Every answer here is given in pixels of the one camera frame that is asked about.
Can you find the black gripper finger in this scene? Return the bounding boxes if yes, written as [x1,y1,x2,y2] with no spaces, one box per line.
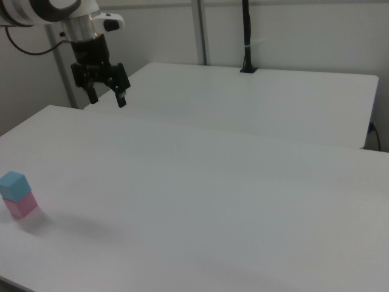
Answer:
[112,86,128,109]
[86,85,99,105]

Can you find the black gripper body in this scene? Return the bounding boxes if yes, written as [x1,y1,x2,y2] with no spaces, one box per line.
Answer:
[70,33,132,92]

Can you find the blue cube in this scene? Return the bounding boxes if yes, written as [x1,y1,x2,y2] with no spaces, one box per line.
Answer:
[0,170,32,201]

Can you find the pink cube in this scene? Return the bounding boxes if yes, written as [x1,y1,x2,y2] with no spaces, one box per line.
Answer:
[2,191,39,220]

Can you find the white side table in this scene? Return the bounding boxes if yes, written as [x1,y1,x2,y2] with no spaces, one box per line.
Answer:
[83,62,379,150]

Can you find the aluminium frame post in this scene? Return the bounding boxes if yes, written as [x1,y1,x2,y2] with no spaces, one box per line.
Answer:
[44,24,79,109]
[191,0,211,66]

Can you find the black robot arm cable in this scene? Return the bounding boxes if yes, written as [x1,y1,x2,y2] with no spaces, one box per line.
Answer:
[5,26,74,56]

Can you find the black camera stand pole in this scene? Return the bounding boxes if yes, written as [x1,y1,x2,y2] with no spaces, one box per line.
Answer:
[239,0,259,74]

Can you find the black power cable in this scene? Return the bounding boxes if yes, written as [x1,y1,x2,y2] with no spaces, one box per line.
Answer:
[368,121,382,151]

